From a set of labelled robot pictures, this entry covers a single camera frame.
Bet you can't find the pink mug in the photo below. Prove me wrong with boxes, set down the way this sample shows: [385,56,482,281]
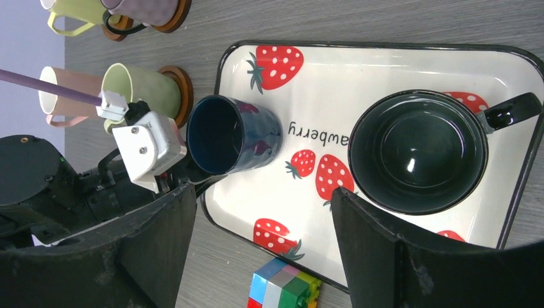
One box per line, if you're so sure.
[38,66,107,128]

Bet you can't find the multicolour toy brick block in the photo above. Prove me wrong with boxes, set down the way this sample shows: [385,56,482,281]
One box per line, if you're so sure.
[246,259,322,308]

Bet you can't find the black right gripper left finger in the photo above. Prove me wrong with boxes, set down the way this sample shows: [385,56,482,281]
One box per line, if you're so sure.
[1,184,197,307]

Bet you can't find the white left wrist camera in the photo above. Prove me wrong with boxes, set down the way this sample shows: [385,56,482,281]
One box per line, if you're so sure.
[112,111,187,193]

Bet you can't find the lilac mug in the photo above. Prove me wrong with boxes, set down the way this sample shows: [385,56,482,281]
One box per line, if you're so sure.
[101,0,178,35]

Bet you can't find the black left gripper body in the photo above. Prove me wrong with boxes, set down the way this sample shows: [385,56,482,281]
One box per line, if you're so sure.
[0,101,222,252]

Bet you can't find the dark green mug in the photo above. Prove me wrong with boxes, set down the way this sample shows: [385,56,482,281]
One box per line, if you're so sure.
[348,90,543,215]

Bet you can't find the dark blue mug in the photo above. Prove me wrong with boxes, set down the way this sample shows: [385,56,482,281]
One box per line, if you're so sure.
[187,95,284,175]

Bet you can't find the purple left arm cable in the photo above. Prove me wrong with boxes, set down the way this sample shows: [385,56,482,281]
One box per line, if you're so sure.
[0,67,130,123]

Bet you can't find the cream tray with black rim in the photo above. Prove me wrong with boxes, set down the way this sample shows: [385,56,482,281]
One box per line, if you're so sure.
[202,40,543,290]

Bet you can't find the brown coaster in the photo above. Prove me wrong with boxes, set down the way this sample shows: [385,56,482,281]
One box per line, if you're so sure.
[152,0,192,33]
[158,65,194,128]
[101,16,135,42]

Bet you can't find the light green mug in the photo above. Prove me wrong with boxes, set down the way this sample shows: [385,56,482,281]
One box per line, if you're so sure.
[101,63,172,119]

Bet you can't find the cream mug yellow handle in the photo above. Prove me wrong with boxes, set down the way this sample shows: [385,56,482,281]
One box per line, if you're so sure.
[40,0,107,37]

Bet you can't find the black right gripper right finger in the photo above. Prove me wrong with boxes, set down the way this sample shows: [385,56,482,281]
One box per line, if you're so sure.
[331,187,543,307]

